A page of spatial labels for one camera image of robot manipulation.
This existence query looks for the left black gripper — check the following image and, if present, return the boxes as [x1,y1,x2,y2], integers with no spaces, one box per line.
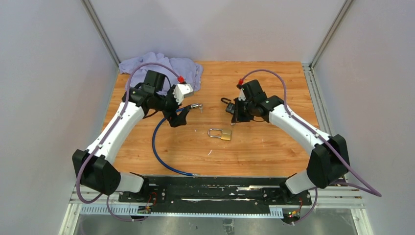
[155,85,190,127]

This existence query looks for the small black padlock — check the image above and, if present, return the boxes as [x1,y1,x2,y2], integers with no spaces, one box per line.
[221,97,235,115]

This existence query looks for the blue cable lock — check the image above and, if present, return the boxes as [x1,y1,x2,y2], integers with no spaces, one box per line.
[151,103,200,177]

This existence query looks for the brass padlock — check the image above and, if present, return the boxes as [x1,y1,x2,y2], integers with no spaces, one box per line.
[207,128,232,141]

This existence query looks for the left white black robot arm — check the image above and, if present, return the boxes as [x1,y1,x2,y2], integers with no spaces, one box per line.
[72,70,194,202]

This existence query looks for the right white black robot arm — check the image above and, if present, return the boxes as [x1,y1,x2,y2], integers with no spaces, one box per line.
[232,80,349,204]

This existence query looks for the crumpled lavender cloth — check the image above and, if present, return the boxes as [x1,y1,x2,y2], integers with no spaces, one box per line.
[118,52,204,94]

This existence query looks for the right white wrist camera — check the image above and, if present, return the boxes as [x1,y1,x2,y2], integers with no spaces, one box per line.
[236,78,246,101]

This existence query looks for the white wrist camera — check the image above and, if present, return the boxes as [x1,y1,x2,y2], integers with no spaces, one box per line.
[173,76,194,105]
[236,78,246,101]

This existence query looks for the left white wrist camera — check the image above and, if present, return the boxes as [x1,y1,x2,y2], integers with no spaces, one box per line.
[173,76,194,105]

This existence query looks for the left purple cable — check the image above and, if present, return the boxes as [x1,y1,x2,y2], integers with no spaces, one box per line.
[76,62,181,223]

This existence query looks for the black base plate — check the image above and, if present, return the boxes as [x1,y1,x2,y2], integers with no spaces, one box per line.
[115,176,316,217]

